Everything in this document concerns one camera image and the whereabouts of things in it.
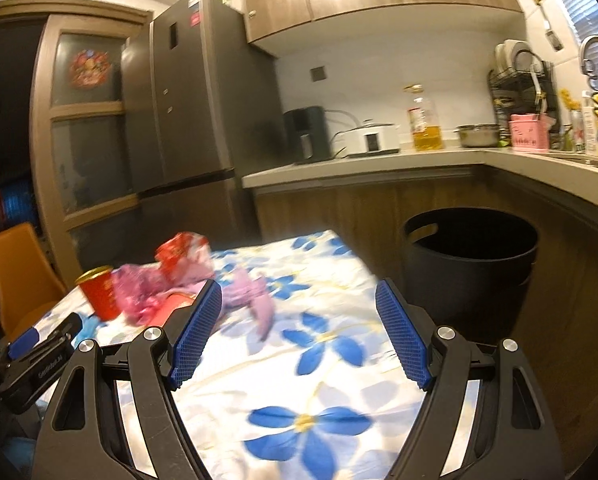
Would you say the red white printed plastic bag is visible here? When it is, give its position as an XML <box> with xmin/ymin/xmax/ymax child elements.
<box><xmin>154</xmin><ymin>232</ymin><xmax>214</xmax><ymax>286</ymax></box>

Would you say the black trash bin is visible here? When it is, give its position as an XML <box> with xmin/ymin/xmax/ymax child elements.
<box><xmin>402</xmin><ymin>207</ymin><xmax>540</xmax><ymax>344</ymax></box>

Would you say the chrome kitchen faucet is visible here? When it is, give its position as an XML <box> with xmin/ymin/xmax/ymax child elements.
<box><xmin>577</xmin><ymin>34</ymin><xmax>598</xmax><ymax>82</ymax></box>

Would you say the hanging kitchen spatula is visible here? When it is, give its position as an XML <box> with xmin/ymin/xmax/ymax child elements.
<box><xmin>533</xmin><ymin>0</ymin><xmax>564</xmax><ymax>52</ymax></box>

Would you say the blue gloved hand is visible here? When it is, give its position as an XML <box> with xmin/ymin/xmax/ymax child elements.
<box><xmin>2</xmin><ymin>437</ymin><xmax>36</xmax><ymax>479</ymax></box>

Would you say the orange chair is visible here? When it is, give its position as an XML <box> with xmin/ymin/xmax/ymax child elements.
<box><xmin>0</xmin><ymin>222</ymin><xmax>67</xmax><ymax>341</ymax></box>

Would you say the blue rubber glove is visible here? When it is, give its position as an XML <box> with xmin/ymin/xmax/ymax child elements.
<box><xmin>72</xmin><ymin>313</ymin><xmax>104</xmax><ymax>349</ymax></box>

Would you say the pink plastic bag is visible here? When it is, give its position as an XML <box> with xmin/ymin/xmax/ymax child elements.
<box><xmin>112</xmin><ymin>263</ymin><xmax>212</xmax><ymax>326</ymax></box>

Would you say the red paper cup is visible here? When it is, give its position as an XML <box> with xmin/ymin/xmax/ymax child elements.
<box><xmin>75</xmin><ymin>266</ymin><xmax>121</xmax><ymax>322</ymax></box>

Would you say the white blue floral tablecloth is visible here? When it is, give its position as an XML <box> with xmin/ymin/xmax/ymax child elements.
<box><xmin>28</xmin><ymin>228</ymin><xmax>482</xmax><ymax>480</ymax></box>

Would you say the wooden lower counter cabinet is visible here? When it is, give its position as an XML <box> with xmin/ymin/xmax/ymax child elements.
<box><xmin>254</xmin><ymin>166</ymin><xmax>598</xmax><ymax>479</ymax></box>

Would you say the wooden framed glass door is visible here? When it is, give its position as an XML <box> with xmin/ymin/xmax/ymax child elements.
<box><xmin>30</xmin><ymin>14</ymin><xmax>148</xmax><ymax>285</ymax></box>

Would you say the black air fryer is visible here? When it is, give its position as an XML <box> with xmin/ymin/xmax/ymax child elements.
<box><xmin>284</xmin><ymin>106</ymin><xmax>332</xmax><ymax>164</ymax></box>

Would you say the dark grey refrigerator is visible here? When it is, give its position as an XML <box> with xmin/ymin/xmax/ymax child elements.
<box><xmin>121</xmin><ymin>0</ymin><xmax>289</xmax><ymax>249</ymax></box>

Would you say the steel pot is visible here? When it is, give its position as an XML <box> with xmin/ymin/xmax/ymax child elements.
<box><xmin>455</xmin><ymin>124</ymin><xmax>500</xmax><ymax>148</ymax></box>

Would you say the white rice cooker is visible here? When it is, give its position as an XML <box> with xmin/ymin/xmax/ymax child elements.
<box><xmin>336</xmin><ymin>122</ymin><xmax>401</xmax><ymax>158</ymax></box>

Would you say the cooking oil bottle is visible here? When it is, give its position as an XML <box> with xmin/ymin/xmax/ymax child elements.
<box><xmin>404</xmin><ymin>84</ymin><xmax>444</xmax><ymax>152</ymax></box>

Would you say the pink utensil holder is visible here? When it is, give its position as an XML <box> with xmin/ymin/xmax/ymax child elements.
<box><xmin>509</xmin><ymin>114</ymin><xmax>549</xmax><ymax>153</ymax></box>

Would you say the red round door decoration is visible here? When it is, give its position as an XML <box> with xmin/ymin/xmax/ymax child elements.
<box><xmin>70</xmin><ymin>49</ymin><xmax>112</xmax><ymax>89</ymax></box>

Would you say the white bottle by sink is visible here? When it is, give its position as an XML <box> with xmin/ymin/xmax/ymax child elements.
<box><xmin>582</xmin><ymin>90</ymin><xmax>598</xmax><ymax>156</ymax></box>

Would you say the black dish rack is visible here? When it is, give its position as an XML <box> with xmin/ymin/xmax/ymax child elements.
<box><xmin>488</xmin><ymin>39</ymin><xmax>561</xmax><ymax>148</ymax></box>

